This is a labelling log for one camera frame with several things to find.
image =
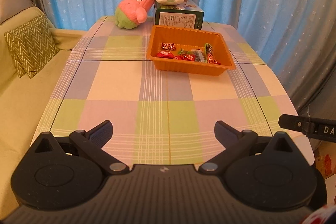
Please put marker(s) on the pink starfish plush toy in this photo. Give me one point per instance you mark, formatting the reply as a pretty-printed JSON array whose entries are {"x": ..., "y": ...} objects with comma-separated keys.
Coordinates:
[{"x": 130, "y": 12}]

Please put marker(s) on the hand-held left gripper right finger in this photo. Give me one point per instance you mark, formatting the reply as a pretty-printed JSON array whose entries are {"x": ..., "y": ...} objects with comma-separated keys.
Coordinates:
[{"x": 223, "y": 133}]

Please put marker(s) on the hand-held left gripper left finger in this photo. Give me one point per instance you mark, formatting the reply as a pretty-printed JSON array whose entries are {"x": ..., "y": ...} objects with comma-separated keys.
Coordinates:
[{"x": 102, "y": 133}]

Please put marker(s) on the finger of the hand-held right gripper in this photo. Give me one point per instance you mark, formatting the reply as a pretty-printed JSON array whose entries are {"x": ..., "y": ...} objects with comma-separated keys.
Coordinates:
[{"x": 292, "y": 123}]

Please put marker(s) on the light green sofa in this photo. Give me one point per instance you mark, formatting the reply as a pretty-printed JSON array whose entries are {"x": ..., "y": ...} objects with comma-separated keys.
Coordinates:
[{"x": 26, "y": 98}]

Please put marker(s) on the green snack packet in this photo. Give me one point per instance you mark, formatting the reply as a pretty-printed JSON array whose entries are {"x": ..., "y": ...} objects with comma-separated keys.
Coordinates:
[{"x": 187, "y": 51}]

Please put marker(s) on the medium red snack packet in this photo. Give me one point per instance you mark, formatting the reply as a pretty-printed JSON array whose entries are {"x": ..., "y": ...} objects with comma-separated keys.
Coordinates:
[{"x": 189, "y": 57}]

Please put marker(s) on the green cardboard box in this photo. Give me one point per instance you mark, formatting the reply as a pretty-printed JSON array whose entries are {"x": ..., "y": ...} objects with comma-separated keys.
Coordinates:
[{"x": 178, "y": 19}]

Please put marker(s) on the long colourful snack packet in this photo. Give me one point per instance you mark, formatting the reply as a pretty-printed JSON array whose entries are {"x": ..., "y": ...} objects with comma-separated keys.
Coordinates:
[{"x": 211, "y": 54}]

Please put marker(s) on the tan cardboard box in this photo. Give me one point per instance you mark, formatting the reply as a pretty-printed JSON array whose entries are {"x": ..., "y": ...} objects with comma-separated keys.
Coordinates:
[{"x": 326, "y": 161}]

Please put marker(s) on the orange plastic tray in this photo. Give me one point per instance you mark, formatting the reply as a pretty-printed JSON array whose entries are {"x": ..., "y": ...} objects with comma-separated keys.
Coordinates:
[{"x": 189, "y": 69}]

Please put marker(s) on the large red snack packet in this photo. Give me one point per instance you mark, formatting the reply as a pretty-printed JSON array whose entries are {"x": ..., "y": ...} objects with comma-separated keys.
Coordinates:
[{"x": 165, "y": 54}]

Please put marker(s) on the dark red snack packet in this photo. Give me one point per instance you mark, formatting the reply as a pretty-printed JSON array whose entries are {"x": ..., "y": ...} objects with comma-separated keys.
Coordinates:
[{"x": 168, "y": 46}]

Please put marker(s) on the person's red patterned clothing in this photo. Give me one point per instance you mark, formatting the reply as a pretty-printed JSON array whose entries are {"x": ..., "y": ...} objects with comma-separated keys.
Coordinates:
[{"x": 324, "y": 217}]

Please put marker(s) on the green zigzag pillow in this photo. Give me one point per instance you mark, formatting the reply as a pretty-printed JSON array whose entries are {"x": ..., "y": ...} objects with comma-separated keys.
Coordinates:
[
  {"x": 31, "y": 43},
  {"x": 19, "y": 69}
]

